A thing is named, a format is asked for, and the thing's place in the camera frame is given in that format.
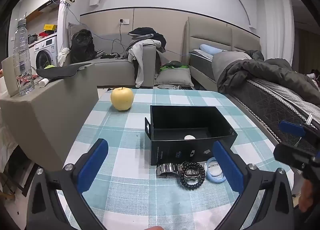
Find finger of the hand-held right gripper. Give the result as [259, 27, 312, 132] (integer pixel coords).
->
[273, 143, 319, 171]
[279, 120, 320, 143]

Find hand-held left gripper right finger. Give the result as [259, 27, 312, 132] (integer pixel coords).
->
[212, 140, 295, 230]

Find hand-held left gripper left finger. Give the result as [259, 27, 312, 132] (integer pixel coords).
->
[26, 138, 109, 230]

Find light blue ring bracelet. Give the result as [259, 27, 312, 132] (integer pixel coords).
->
[204, 156, 227, 183]

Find black bead bracelet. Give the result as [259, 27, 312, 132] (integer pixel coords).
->
[179, 161, 206, 191]

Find black cardboard box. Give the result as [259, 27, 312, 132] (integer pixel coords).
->
[144, 105, 238, 166]

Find silver steel wristwatch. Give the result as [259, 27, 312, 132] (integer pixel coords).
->
[156, 162, 206, 183]

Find person's right hand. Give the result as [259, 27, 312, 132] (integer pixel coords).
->
[299, 179, 320, 213]

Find teal checked tablecloth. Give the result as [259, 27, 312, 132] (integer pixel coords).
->
[56, 88, 295, 230]

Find dark padded quilt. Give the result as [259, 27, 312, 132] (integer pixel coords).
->
[216, 50, 313, 93]

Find yellow apple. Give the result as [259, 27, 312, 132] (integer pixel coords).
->
[111, 87, 135, 111]

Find grey blanket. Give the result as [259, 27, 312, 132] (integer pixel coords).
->
[212, 51, 252, 83]

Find grey fabric sofa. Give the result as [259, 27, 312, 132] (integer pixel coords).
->
[0, 22, 160, 168]

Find black eye mask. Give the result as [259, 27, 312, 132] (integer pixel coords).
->
[36, 63, 92, 79]

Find white curtain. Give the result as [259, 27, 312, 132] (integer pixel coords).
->
[260, 0, 294, 68]

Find grey square cushion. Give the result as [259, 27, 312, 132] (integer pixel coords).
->
[154, 67, 195, 87]

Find light blue pillow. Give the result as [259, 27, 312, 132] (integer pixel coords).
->
[199, 44, 227, 55]

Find white cloth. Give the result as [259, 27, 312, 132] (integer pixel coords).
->
[58, 47, 72, 66]

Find green and black bag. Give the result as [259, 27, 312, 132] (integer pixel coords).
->
[159, 61, 189, 71]

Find black backpack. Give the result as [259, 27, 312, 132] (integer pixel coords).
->
[70, 29, 97, 63]

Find grey hooded jacket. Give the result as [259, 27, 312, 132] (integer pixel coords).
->
[125, 40, 163, 88]

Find beige flat board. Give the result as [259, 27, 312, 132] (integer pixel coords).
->
[1, 56, 20, 98]

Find grey upholstered bed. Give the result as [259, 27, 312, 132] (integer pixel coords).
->
[184, 17, 320, 150]

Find white washing machine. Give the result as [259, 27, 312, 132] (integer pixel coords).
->
[29, 32, 62, 70]

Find clear plastic water bottle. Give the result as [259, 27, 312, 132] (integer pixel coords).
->
[13, 18, 35, 96]

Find grey back cushion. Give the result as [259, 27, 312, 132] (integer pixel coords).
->
[68, 22, 83, 45]

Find black garment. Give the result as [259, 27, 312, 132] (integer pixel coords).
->
[128, 27, 167, 47]

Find black range hood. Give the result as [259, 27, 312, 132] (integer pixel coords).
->
[37, 0, 62, 11]

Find black power cable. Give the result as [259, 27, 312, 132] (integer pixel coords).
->
[110, 21, 125, 56]

